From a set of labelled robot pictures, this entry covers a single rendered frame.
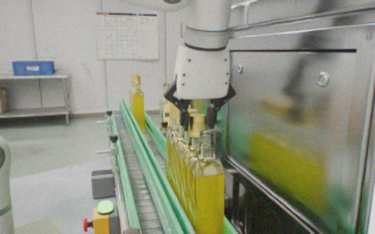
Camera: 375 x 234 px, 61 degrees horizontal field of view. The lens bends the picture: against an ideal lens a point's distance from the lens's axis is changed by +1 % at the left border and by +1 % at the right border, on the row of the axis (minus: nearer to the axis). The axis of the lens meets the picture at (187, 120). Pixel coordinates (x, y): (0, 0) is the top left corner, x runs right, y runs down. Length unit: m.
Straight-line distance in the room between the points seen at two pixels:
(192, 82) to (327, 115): 0.23
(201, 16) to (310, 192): 0.33
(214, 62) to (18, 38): 6.10
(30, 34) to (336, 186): 6.28
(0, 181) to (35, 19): 5.94
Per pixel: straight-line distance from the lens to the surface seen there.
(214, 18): 0.54
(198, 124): 0.62
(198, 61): 0.56
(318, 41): 0.51
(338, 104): 0.48
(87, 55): 6.44
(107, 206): 0.97
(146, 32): 6.49
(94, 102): 6.51
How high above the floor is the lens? 1.29
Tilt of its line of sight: 12 degrees down
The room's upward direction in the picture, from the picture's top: straight up
